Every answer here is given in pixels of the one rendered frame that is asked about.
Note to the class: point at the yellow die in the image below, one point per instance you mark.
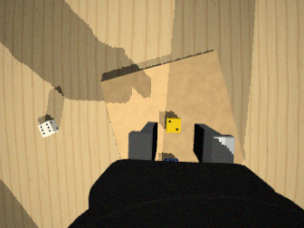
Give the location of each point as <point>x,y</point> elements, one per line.
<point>173,125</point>

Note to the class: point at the tan flat mat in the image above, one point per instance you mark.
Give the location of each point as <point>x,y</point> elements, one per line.
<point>192,89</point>

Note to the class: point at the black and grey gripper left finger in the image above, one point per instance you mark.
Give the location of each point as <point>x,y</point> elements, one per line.
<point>143,144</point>

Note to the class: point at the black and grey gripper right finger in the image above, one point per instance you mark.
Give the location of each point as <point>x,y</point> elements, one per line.
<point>211,146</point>

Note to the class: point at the white die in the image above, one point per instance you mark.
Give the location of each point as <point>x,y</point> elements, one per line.
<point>48,127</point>

